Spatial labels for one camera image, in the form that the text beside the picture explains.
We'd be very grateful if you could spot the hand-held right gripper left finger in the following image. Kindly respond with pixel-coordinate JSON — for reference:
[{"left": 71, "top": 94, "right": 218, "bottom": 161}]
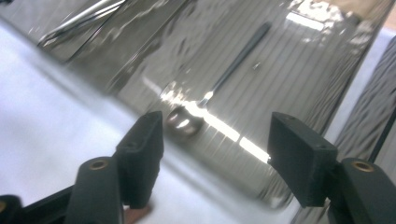
[{"left": 113, "top": 110, "right": 165, "bottom": 210}]

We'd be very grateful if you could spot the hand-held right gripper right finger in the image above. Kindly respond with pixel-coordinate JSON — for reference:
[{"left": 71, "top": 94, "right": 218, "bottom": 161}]
[{"left": 266, "top": 111, "right": 339, "bottom": 209}]

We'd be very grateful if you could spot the transparent grey plastic bin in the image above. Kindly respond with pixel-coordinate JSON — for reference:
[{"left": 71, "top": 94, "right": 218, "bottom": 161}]
[
  {"left": 0, "top": 0, "right": 132, "bottom": 63},
  {"left": 292, "top": 35, "right": 396, "bottom": 224},
  {"left": 69, "top": 0, "right": 396, "bottom": 210}
]

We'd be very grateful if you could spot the metal spoon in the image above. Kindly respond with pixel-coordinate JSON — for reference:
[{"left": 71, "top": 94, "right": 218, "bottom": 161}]
[{"left": 165, "top": 21, "right": 273, "bottom": 137}]

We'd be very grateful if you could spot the metal chopstick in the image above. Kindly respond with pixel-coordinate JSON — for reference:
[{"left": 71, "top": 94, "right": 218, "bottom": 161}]
[{"left": 46, "top": 0, "right": 129, "bottom": 48}]

